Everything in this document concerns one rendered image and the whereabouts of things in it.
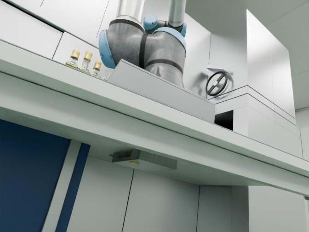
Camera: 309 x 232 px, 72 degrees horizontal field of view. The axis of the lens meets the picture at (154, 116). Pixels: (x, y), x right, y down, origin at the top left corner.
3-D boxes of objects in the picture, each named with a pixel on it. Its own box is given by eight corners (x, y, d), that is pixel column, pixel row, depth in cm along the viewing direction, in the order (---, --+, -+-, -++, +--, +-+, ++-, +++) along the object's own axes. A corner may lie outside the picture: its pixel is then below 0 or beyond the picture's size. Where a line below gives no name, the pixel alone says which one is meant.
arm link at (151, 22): (166, 14, 105) (165, 31, 115) (143, 11, 106) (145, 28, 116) (163, 26, 102) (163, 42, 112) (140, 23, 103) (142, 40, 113)
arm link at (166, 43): (185, 60, 57) (190, 25, 63) (137, 55, 58) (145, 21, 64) (181, 86, 68) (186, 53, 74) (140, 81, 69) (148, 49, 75)
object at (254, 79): (254, 142, 205) (252, 66, 239) (297, 136, 176) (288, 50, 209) (204, 117, 171) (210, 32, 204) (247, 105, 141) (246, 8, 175)
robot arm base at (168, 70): (197, 101, 55) (200, 70, 60) (146, 77, 50) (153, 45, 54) (167, 118, 68) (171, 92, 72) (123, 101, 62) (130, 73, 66)
